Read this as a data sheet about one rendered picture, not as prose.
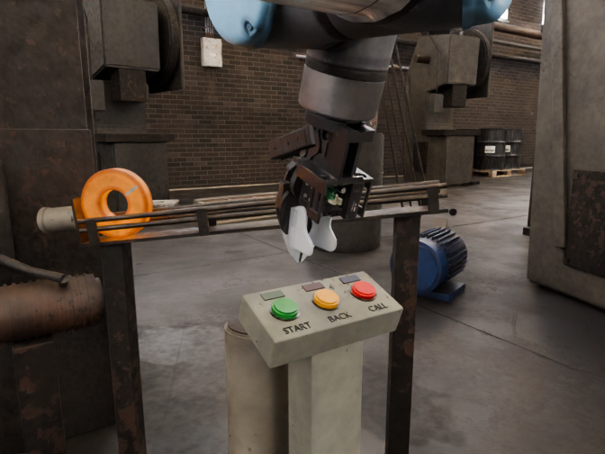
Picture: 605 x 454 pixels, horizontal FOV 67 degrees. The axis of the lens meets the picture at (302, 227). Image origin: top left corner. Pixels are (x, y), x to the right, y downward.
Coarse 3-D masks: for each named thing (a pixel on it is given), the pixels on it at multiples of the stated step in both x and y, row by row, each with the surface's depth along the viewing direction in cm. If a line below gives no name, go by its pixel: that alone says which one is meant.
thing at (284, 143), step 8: (304, 128) 55; (312, 128) 54; (280, 136) 62; (288, 136) 58; (296, 136) 57; (304, 136) 55; (312, 136) 54; (272, 144) 62; (280, 144) 60; (288, 144) 58; (296, 144) 57; (304, 144) 55; (312, 144) 54; (272, 152) 62; (280, 152) 60; (288, 152) 59; (296, 152) 60; (280, 160) 63; (288, 160) 63
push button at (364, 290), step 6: (360, 282) 76; (366, 282) 77; (354, 288) 75; (360, 288) 75; (366, 288) 75; (372, 288) 75; (354, 294) 75; (360, 294) 74; (366, 294) 74; (372, 294) 74
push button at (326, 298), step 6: (318, 294) 71; (324, 294) 72; (330, 294) 72; (336, 294) 72; (318, 300) 70; (324, 300) 70; (330, 300) 70; (336, 300) 71; (324, 306) 70; (330, 306) 70; (336, 306) 71
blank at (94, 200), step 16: (96, 176) 101; (112, 176) 100; (128, 176) 100; (96, 192) 102; (128, 192) 101; (144, 192) 101; (96, 208) 102; (128, 208) 101; (144, 208) 101; (112, 224) 103
